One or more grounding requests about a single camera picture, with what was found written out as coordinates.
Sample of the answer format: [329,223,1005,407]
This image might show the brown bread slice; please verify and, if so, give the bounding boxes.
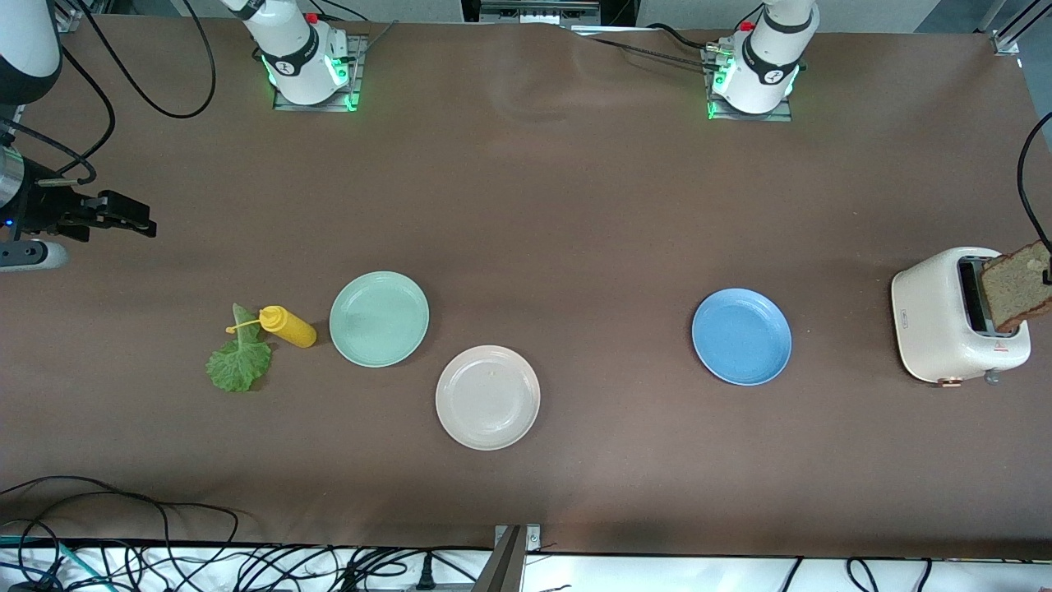
[980,241,1052,334]

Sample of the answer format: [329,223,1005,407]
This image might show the green lettuce leaf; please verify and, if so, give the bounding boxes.
[205,303,273,394]

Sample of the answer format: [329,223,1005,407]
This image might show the yellow squeeze bottle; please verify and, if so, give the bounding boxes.
[225,305,318,349]

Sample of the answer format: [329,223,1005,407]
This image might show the green plate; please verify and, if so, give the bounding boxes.
[329,271,431,368]

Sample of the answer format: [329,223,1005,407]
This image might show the blue plate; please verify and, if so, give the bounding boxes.
[691,288,793,386]

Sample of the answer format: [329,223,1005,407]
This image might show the beige plate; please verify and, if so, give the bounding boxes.
[435,345,542,451]

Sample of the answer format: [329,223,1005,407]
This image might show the cream white toaster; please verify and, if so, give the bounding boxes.
[892,247,1032,387]

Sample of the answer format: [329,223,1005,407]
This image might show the white power strip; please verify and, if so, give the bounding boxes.
[479,0,601,25]

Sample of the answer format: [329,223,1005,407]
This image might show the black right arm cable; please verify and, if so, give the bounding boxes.
[58,0,217,178]

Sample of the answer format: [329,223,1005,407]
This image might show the aluminium rail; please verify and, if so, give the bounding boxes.
[990,0,1052,57]

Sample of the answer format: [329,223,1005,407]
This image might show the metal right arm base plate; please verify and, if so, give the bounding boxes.
[273,33,368,113]

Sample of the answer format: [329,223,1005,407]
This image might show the teal cable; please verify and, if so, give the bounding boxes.
[0,534,91,586]

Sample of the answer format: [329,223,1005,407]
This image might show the grey metal post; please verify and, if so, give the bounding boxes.
[481,524,542,592]

